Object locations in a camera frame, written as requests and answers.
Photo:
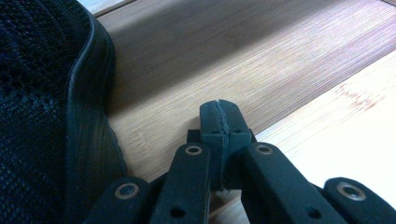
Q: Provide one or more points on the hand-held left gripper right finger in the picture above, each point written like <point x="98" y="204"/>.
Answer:
<point x="235" y="124"/>

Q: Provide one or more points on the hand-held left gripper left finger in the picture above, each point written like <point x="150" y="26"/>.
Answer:
<point x="213" y="124"/>

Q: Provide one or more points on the wooden three-tier shoe rack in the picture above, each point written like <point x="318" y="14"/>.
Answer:
<point x="218" y="62"/>

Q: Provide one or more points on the black mesh shoe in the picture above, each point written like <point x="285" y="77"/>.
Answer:
<point x="40" y="109"/>

